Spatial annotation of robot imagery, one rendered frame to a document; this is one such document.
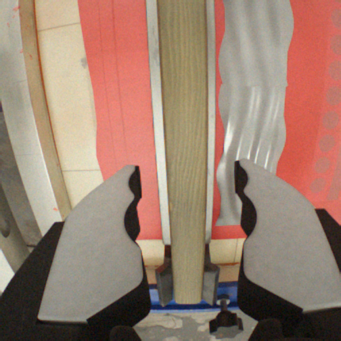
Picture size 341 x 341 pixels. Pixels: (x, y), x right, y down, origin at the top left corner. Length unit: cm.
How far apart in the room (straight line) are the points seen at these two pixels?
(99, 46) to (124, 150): 12
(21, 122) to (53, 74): 6
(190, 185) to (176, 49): 9
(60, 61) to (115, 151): 12
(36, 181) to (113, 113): 11
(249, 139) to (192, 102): 14
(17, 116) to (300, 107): 30
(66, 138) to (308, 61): 28
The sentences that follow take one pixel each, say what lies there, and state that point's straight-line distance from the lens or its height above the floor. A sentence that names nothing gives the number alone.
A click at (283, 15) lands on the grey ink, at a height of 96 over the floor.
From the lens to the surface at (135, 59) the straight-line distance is 28.
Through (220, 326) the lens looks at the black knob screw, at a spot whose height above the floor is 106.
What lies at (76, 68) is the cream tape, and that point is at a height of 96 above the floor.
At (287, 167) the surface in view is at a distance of 34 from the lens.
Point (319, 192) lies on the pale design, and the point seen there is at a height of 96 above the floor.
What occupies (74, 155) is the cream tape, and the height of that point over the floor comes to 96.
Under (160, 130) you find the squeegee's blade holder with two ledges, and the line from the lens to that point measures 25.
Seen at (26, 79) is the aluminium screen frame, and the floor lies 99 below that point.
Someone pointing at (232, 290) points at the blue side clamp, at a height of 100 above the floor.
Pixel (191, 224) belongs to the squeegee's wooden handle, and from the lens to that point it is 22.
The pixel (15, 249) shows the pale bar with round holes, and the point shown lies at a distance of 38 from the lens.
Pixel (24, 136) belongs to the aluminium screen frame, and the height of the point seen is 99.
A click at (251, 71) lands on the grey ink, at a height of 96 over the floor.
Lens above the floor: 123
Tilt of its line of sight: 61 degrees down
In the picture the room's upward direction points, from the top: 178 degrees counter-clockwise
